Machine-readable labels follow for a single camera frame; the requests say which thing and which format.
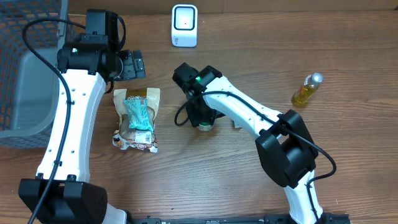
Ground green lid jar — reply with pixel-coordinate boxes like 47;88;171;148
197;123;213;131

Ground tissue pack white green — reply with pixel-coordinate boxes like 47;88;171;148
233;121;241;129

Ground brown snack bag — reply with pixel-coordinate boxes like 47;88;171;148
113;88;160;153

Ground teal snack packet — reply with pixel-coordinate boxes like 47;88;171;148
124;96;154;132

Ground yellow oil bottle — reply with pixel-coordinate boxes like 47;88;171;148
291;72;323;108

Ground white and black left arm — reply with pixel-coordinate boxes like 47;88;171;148
19;34;145;223

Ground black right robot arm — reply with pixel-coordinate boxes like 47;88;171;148
172;63;326;223

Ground dark grey plastic basket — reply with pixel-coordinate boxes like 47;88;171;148
1;0;68;149

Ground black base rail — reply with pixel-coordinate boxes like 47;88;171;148
124;213;352;224

